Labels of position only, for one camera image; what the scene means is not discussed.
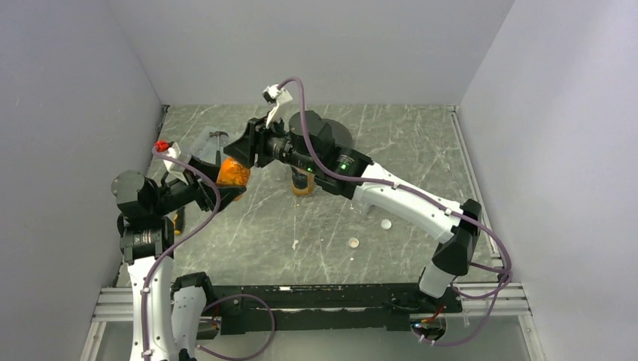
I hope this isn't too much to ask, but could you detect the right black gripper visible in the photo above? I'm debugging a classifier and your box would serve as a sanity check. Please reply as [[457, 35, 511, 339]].
[[223, 111, 318, 175]]

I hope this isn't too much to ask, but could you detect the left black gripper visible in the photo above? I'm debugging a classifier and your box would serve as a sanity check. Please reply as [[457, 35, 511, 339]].
[[150, 154, 245, 215]]

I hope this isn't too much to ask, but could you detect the small orange juice bottle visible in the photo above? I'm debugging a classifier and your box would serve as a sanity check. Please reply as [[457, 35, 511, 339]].
[[215, 156, 251, 193]]

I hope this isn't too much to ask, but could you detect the large orange blue-label bottle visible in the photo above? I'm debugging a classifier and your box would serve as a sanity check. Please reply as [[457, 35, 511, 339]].
[[291, 167, 315, 196]]

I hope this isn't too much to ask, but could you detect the white large bottle cap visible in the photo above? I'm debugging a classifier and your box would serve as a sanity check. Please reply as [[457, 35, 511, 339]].
[[348, 238, 360, 248]]

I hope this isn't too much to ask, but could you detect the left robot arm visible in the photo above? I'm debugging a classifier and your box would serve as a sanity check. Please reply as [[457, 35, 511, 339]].
[[111, 159, 250, 360]]

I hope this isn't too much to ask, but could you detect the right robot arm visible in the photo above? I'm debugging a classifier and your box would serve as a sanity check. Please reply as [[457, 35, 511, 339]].
[[224, 111, 482, 312]]

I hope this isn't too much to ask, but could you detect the white-label water bottle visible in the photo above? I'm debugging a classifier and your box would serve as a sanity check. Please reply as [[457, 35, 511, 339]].
[[350, 200, 370, 216]]

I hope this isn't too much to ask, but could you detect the small hammer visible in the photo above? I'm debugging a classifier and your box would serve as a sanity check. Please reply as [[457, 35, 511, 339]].
[[209, 131, 228, 165]]

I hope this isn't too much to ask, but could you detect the clear plastic tray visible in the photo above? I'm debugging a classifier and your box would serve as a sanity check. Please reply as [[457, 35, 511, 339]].
[[189, 126, 237, 164]]

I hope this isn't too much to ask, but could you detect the dark grey perforated spool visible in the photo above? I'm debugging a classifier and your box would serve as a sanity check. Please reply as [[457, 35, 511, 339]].
[[326, 119, 354, 148]]

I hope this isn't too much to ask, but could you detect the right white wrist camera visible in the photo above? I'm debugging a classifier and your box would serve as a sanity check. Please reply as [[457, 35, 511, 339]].
[[262, 84, 293, 128]]

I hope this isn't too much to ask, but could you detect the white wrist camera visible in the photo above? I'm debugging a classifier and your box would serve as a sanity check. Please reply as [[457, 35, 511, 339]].
[[262, 84, 293, 128], [153, 140, 192, 184]]

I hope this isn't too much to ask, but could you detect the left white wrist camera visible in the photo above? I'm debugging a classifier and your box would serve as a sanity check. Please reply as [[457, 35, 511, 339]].
[[153, 140, 192, 184]]

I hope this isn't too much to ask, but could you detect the black base frame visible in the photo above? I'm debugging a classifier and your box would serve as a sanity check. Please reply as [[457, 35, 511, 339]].
[[166, 272, 463, 336]]

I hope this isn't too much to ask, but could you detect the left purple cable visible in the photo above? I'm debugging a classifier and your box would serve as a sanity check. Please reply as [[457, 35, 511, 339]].
[[139, 147, 275, 361]]

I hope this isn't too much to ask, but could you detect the purple cable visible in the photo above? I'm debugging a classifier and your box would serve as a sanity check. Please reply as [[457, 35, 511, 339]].
[[278, 76, 513, 348], [139, 147, 275, 361]]

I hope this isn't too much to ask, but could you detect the aluminium rail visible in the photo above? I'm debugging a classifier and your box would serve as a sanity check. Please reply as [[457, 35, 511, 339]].
[[92, 283, 531, 322]]

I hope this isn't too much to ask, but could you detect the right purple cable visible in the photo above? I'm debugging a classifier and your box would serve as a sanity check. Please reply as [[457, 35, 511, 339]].
[[278, 76, 513, 348]]

